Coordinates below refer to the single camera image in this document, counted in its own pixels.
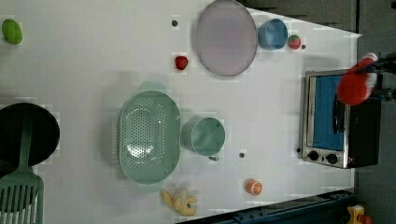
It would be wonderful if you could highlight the green toy lime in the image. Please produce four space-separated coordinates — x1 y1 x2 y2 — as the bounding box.
2 19 23 45

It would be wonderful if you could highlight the black round pan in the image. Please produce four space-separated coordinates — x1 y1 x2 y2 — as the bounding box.
0 103 60 176

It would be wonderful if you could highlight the orange toy half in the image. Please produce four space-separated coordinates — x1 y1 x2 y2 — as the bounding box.
246 179 263 196

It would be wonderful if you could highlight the blue cup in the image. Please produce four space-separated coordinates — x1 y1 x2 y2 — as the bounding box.
258 19 288 50

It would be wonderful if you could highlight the green cup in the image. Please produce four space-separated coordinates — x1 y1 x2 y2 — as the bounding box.
180 117 226 161

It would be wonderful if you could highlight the red green toy tomato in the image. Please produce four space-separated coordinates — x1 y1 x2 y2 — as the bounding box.
287 35 302 49

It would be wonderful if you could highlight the green perforated colander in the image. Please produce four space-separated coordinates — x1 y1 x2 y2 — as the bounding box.
119 81 181 193

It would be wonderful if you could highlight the yellow peeled toy banana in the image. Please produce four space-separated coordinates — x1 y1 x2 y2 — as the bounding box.
160 188 197 217

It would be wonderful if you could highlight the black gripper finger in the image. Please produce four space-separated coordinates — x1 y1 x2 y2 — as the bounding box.
370 88 396 102
358 52 396 74

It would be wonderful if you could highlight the red toy strawberry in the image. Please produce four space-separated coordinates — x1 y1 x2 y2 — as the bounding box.
175 55 189 71

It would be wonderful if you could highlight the red plush ketchup bottle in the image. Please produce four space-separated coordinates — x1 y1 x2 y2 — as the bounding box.
336 52 378 105

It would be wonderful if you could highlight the green slotted spatula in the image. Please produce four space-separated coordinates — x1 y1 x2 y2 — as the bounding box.
1 118 44 224

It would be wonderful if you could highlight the yellow orange toy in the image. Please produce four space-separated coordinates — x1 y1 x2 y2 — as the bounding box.
347 205 373 224

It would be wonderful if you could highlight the blue metal frame rail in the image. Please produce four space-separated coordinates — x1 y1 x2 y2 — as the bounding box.
179 190 357 224

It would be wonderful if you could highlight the grey round plate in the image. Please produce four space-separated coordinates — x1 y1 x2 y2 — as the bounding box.
194 0 257 76

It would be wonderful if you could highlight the black silver toaster oven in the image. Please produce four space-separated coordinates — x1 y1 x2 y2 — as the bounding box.
301 70 381 169

